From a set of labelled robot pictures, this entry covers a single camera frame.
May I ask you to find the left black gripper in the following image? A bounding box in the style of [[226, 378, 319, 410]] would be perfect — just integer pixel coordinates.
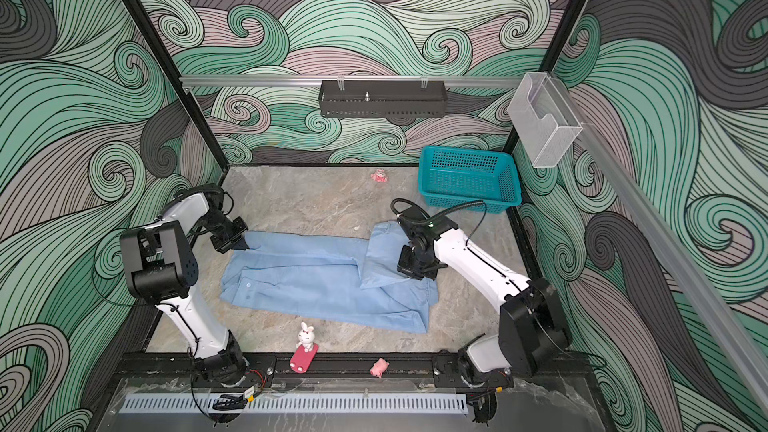
[[199, 213, 248, 253]]

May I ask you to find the light blue long sleeve shirt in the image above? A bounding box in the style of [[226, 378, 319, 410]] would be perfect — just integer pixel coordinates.
[[220, 222, 438, 334]]

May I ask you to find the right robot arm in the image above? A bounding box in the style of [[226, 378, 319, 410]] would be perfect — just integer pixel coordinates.
[[390, 198, 572, 388]]

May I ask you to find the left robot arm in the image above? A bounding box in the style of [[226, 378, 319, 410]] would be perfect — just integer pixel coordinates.
[[119, 185, 248, 387]]

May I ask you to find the teal plastic basket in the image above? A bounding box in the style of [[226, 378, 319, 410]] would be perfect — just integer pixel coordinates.
[[418, 146, 522, 214]]

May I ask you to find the small pink toy at back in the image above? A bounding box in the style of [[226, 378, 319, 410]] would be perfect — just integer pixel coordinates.
[[371, 169, 388, 183]]

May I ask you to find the small pink pig toy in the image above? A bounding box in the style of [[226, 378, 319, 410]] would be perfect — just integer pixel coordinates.
[[369, 358, 389, 378]]

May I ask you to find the aluminium rail back wall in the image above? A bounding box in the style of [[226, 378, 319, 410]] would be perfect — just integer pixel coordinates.
[[179, 74, 522, 89]]

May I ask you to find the aluminium rail wall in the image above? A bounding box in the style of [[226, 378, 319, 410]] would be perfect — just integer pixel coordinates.
[[551, 77, 767, 412], [179, 74, 522, 89]]

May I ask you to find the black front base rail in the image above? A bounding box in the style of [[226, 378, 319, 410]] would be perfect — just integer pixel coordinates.
[[116, 350, 592, 380]]

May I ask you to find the black wall tray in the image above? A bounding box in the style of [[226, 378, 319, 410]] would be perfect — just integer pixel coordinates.
[[318, 79, 448, 124]]

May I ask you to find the clear acrylic wall holder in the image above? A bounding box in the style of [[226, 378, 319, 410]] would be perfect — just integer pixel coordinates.
[[507, 72, 583, 169]]

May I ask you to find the white slotted cable duct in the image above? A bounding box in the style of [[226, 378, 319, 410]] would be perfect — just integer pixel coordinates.
[[117, 392, 469, 415]]

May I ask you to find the aluminium rail right wall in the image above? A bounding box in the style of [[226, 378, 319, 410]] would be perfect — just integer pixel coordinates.
[[551, 77, 767, 412]]

